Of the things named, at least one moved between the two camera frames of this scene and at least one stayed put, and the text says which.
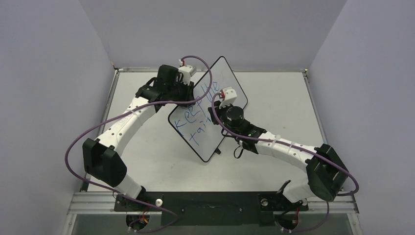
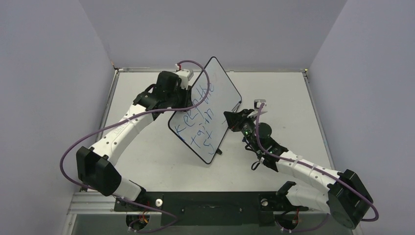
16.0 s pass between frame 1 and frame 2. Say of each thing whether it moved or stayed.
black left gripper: stayed
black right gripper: moved
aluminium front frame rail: stayed
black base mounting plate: stayed
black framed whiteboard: moved
